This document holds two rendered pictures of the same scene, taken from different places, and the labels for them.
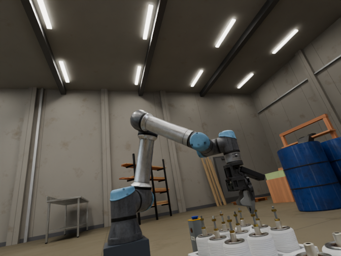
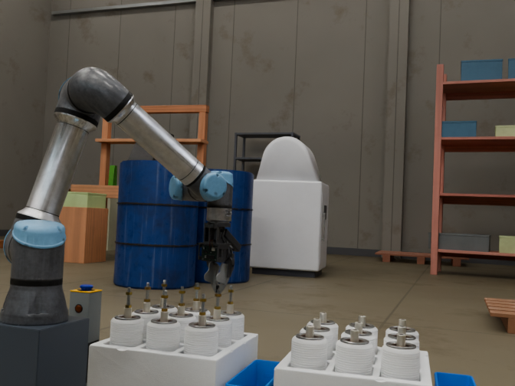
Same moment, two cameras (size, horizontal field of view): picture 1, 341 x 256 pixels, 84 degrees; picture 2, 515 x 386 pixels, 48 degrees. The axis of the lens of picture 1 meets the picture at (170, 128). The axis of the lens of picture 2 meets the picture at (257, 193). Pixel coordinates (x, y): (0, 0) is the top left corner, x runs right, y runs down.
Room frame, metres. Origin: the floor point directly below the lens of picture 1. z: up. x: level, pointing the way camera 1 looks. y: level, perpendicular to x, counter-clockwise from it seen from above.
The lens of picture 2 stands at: (-0.32, 1.03, 0.56)
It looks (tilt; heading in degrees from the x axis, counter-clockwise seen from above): 2 degrees up; 309
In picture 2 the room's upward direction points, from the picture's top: 3 degrees clockwise
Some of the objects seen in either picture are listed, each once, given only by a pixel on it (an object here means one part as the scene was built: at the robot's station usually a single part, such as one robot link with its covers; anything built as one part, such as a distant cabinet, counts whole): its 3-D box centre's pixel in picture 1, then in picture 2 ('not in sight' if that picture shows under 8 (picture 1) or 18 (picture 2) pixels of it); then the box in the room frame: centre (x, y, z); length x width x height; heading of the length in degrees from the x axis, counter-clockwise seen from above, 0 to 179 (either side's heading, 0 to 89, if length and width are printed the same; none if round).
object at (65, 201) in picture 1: (71, 215); not in sight; (6.07, 3.42, 0.54); 2.13 x 0.80 x 1.09; 20
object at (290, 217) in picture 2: not in sight; (291, 206); (3.16, -3.83, 0.69); 0.77 x 0.63 x 1.39; 21
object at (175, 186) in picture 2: (207, 148); (191, 188); (0.90, -0.16, 0.64); 0.11 x 0.11 x 0.08; 68
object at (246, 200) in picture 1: (246, 201); (220, 278); (0.86, -0.26, 0.38); 0.06 x 0.03 x 0.09; 100
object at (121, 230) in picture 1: (124, 228); (35, 298); (0.95, 0.28, 0.35); 0.15 x 0.15 x 0.10
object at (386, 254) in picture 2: not in sight; (421, 258); (3.19, -7.25, 0.06); 1.32 x 0.91 x 0.12; 20
